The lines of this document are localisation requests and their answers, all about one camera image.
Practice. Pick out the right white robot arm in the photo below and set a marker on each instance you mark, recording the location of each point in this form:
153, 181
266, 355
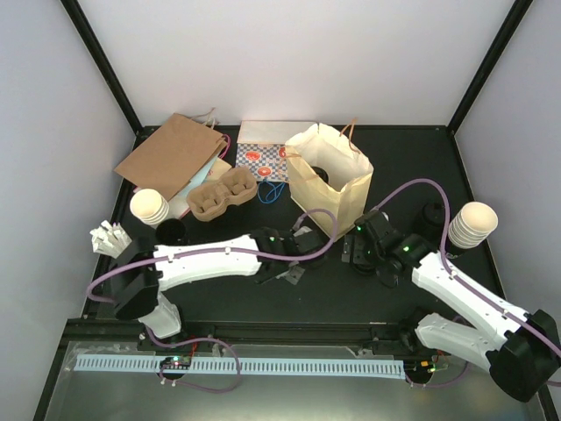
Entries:
520, 350

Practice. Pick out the left black frame post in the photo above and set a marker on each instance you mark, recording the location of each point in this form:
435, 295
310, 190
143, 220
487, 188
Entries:
99, 57

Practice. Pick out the light blue paper bag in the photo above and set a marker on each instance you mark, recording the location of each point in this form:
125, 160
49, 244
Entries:
211, 171

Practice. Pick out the right black frame post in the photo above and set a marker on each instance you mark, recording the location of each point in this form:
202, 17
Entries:
493, 54

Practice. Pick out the single black lid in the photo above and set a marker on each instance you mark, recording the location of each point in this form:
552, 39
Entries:
321, 173
366, 270

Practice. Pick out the cream paper bag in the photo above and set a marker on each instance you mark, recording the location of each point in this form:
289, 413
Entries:
350, 173

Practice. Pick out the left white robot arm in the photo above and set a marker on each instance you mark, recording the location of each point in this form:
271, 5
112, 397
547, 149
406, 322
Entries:
263, 255

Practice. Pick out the light blue cable duct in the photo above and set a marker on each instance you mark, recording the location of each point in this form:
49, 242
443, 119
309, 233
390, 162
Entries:
386, 369

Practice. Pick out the small green circuit board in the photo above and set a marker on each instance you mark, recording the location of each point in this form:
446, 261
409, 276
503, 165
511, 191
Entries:
176, 362

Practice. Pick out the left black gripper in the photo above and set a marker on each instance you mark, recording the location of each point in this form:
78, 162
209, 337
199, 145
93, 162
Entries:
294, 275

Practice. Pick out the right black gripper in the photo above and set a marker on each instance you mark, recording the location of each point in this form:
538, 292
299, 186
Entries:
357, 255

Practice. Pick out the black frame post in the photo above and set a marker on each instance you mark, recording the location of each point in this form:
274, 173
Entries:
493, 54
99, 57

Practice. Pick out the crumpled white paper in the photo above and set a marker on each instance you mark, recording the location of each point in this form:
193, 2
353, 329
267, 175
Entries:
109, 239

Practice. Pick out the right white cup stack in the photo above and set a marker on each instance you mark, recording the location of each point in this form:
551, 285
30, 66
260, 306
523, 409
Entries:
469, 228

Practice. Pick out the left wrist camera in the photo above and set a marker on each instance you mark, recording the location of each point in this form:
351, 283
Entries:
306, 240

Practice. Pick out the brown kraft paper bag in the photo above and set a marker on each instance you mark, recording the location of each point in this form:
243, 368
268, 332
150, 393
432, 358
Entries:
168, 159

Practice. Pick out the blue checkered bakery bag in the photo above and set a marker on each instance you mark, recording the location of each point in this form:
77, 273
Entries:
261, 148

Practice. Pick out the left white cup stack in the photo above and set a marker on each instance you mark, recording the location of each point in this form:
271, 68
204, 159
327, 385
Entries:
149, 207

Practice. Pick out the white cup stack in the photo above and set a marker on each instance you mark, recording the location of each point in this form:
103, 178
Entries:
469, 228
149, 207

